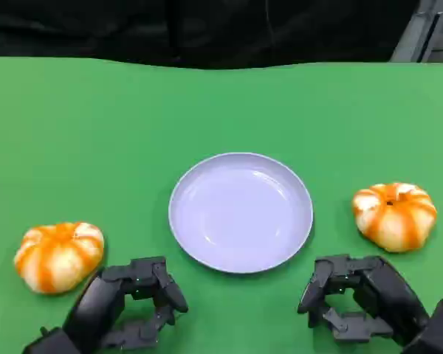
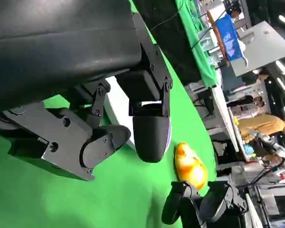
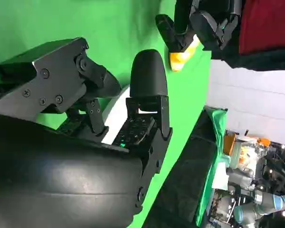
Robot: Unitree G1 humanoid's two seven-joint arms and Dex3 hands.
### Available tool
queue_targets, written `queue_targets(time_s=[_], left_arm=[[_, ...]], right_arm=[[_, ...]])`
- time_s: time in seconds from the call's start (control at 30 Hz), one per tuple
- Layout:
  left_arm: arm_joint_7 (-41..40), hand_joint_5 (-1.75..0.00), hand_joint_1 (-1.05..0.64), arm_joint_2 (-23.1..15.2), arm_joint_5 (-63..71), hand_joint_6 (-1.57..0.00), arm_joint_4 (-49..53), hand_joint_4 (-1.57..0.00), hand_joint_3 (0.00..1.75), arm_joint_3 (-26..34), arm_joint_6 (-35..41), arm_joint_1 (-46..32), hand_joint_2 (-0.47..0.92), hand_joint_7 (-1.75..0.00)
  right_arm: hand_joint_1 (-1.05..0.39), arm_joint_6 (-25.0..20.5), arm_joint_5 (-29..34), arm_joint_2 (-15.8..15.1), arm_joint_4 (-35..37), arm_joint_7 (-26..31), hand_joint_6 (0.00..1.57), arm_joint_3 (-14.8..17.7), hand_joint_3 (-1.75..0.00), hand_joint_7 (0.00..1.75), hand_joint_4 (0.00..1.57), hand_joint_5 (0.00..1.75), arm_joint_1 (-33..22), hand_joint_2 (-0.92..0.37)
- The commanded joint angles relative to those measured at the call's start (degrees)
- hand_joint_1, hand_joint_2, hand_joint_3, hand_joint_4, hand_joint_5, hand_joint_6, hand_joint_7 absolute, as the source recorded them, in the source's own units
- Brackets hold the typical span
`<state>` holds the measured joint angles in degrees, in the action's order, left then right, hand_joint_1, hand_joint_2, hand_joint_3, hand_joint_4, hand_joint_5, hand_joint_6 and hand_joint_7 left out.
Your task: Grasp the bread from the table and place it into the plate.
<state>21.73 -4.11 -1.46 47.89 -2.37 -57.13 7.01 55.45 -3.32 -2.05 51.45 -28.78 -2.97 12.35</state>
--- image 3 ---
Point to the green table cloth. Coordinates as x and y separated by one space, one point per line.
123 23

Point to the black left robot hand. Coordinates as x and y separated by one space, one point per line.
204 26

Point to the lilac plate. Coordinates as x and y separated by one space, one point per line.
115 118

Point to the orange and white bread roll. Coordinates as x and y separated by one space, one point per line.
178 59

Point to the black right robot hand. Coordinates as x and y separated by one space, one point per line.
61 171

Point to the orange box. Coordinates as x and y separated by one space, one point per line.
230 143

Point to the black backdrop cloth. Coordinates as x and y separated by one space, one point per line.
194 166

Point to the person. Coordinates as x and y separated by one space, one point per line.
263 23

